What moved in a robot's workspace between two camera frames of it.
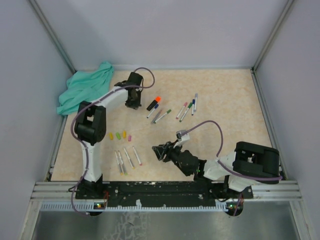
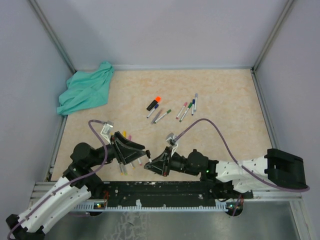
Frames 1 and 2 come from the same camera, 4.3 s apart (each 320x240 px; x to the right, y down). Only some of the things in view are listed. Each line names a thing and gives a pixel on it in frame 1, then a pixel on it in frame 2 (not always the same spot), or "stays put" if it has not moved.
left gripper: (135, 105) -> (126, 150)
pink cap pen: (140, 163) stays put
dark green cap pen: (168, 112) stays put
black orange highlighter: (157, 99) stays put
